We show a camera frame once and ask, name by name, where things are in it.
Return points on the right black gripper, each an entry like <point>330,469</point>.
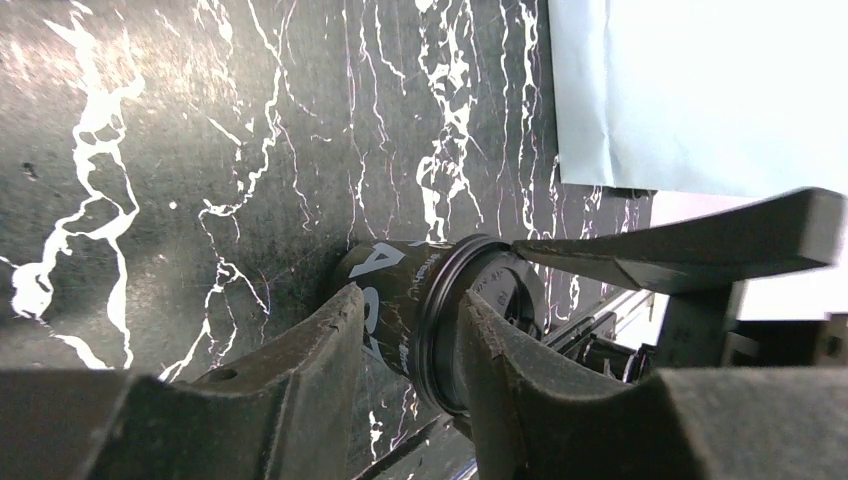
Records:
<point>698,260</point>

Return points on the black lid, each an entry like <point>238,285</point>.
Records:
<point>501,277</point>

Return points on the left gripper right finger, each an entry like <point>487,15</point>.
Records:
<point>535,414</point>

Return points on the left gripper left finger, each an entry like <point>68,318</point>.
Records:
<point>281,412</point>

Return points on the light blue paper bag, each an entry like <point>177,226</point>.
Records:
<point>739,98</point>

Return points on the black cup with shiny contents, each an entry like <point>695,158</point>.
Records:
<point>395,277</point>

